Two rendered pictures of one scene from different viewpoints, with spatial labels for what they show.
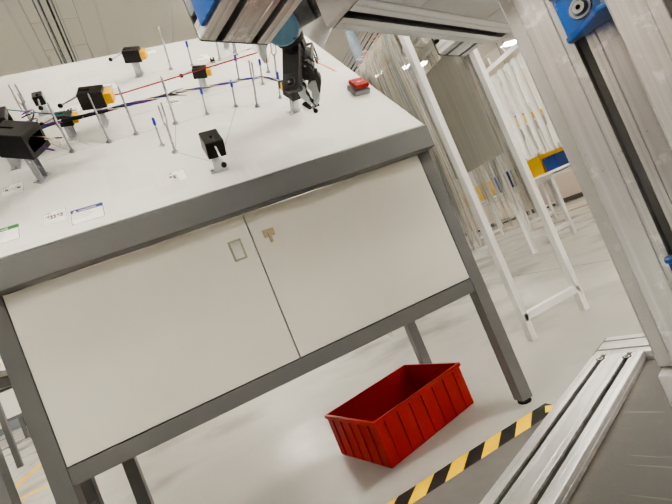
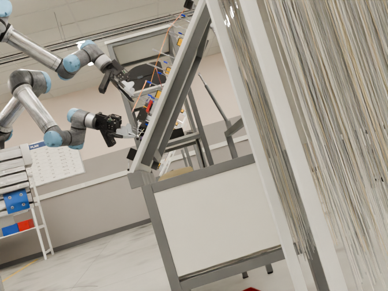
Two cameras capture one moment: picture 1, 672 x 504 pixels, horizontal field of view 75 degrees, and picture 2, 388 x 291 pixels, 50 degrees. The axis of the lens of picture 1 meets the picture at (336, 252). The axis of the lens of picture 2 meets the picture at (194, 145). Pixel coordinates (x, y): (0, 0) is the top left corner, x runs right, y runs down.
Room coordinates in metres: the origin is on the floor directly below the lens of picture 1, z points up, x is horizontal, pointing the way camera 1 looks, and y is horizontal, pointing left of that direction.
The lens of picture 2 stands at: (1.94, -1.90, 0.79)
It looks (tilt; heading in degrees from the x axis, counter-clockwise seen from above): 4 degrees up; 104
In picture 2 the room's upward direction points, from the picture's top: 17 degrees counter-clockwise
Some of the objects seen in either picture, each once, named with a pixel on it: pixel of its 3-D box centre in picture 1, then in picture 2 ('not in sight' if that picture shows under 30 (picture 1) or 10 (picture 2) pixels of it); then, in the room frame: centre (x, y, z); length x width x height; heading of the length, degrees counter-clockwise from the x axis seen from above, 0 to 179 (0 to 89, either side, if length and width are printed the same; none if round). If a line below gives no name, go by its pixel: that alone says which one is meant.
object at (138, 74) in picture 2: not in sight; (144, 80); (0.97, 1.02, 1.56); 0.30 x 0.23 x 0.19; 20
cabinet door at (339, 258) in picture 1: (363, 248); not in sight; (1.20, -0.07, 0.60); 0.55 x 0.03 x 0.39; 109
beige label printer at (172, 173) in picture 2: not in sight; (175, 182); (0.98, 1.01, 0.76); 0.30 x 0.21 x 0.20; 22
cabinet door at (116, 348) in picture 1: (162, 329); not in sight; (1.03, 0.45, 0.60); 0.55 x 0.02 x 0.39; 109
